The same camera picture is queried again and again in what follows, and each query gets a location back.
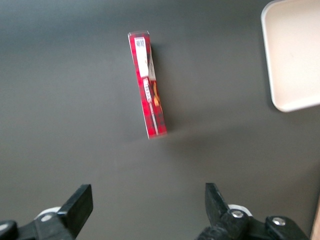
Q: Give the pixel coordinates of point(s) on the cream plastic tray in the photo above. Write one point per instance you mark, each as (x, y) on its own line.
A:
(292, 55)

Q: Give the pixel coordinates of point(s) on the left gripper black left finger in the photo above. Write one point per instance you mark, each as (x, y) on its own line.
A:
(76, 210)

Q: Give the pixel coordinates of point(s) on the red cookie box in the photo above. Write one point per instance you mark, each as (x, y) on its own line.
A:
(148, 85)

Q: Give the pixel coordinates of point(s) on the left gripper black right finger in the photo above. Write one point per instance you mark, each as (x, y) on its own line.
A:
(217, 207)

